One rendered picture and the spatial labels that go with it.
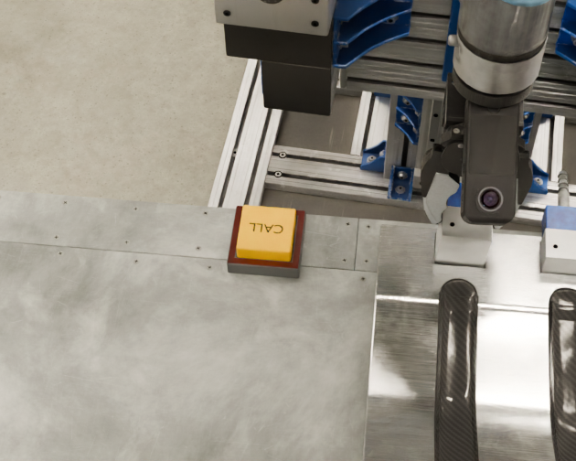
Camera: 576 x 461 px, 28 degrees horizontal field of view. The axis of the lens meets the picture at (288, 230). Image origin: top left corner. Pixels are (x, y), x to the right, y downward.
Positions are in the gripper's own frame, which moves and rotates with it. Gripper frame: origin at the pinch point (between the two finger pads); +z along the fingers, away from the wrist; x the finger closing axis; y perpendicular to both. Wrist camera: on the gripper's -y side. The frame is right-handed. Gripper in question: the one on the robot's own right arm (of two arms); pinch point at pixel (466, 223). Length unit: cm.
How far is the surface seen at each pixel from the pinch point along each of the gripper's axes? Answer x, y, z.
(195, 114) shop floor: 48, 92, 92
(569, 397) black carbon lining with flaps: -10.7, -15.4, 5.8
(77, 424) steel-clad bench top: 37.7, -19.1, 14.1
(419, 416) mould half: 3.5, -19.3, 5.1
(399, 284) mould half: 6.1, -5.0, 4.6
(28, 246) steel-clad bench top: 47.8, 2.0, 13.8
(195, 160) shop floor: 46, 80, 92
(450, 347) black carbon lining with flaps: 0.8, -11.1, 5.6
